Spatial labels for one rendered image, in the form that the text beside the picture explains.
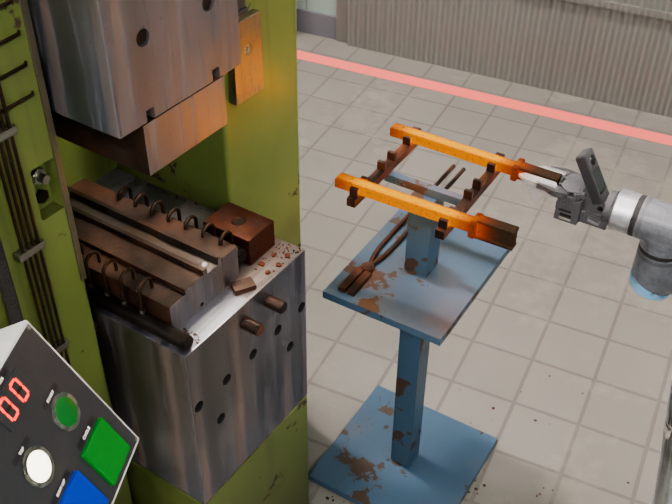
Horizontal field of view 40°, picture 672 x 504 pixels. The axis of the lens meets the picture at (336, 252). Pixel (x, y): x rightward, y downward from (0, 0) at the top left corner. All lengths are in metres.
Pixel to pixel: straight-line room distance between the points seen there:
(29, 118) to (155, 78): 0.20
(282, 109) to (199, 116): 0.50
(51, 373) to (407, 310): 0.91
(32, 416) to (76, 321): 0.42
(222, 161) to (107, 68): 0.61
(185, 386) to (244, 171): 0.51
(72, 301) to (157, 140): 0.38
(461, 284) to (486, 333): 0.96
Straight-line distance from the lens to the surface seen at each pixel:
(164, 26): 1.46
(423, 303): 2.08
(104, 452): 1.45
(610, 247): 3.54
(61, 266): 1.67
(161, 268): 1.78
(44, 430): 1.38
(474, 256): 2.22
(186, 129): 1.56
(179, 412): 1.85
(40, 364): 1.40
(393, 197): 1.92
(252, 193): 2.06
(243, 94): 1.88
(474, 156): 2.08
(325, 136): 4.01
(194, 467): 1.96
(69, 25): 1.42
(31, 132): 1.52
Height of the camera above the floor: 2.12
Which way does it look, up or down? 39 degrees down
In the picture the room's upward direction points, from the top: 1 degrees clockwise
